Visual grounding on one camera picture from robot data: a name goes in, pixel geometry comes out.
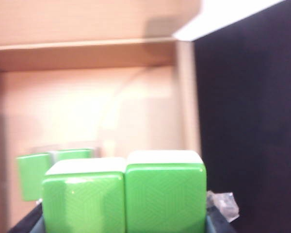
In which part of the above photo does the black rectangular mat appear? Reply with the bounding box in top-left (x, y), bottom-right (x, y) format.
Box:
top-left (193, 0), bottom-right (291, 233)

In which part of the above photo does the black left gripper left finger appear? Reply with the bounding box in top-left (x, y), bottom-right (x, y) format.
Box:
top-left (8, 205), bottom-right (48, 233)

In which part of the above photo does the green white mahjong tile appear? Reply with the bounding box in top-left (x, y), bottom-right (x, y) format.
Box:
top-left (41, 157), bottom-right (127, 233)
top-left (124, 150), bottom-right (207, 233)
top-left (47, 148), bottom-right (93, 162)
top-left (16, 153), bottom-right (51, 202)

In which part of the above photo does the brown cardboard box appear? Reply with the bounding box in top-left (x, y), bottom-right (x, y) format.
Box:
top-left (0, 0), bottom-right (204, 233)

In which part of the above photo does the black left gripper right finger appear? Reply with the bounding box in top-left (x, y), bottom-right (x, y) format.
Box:
top-left (205, 190), bottom-right (241, 233)

